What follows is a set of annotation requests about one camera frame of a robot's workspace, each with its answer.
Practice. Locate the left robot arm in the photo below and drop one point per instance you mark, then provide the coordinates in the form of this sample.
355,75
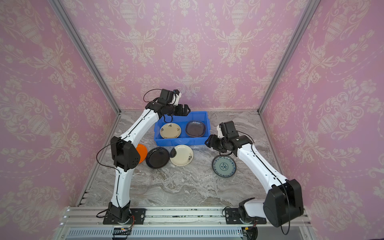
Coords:
126,156

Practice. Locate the left aluminium corner post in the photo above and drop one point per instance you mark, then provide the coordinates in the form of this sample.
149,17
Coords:
75,36

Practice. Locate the brownish glass plate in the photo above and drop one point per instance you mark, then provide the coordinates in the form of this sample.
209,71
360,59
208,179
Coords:
195,129

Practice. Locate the orange plate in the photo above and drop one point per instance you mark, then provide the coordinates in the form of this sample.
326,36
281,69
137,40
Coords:
143,151

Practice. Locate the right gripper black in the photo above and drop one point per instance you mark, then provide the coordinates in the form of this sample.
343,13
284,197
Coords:
212,142

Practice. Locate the cream plate with characters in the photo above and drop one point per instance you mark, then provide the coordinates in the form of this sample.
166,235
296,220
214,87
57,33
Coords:
170,131

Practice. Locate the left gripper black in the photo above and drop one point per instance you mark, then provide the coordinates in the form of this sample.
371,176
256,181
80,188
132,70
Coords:
180,112

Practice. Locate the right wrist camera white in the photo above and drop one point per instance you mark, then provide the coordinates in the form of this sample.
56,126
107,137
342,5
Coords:
219,129

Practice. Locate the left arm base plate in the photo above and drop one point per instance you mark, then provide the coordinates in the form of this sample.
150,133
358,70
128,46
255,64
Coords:
125,217

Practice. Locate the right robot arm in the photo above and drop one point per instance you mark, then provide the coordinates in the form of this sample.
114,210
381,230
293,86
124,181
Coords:
284,200

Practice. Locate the cream plate with flowers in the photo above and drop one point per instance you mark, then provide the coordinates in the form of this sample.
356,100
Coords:
181,155

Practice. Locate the aluminium corner post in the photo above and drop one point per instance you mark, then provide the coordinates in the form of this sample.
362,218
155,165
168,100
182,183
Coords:
75,36
294,42

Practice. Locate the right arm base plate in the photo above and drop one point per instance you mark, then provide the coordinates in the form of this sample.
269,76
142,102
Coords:
234,216

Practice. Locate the black round plate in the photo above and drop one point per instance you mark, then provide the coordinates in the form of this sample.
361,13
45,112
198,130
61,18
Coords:
157,158

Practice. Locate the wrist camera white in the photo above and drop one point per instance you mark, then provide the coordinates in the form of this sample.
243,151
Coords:
176,97
219,129

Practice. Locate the aluminium mounting rail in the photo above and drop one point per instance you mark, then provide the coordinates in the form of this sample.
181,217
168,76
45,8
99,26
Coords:
178,223

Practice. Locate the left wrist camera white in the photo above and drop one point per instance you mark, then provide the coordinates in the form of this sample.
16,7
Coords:
176,97

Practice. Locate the right aluminium corner post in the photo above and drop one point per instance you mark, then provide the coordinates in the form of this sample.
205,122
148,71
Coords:
294,42

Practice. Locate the blue patterned porcelain plate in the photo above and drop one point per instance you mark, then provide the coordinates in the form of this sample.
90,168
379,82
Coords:
224,166

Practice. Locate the small circuit board with wires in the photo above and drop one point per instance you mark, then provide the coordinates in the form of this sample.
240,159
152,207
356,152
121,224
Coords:
121,233

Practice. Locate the blue plastic bin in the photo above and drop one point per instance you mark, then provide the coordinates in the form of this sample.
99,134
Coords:
184,138

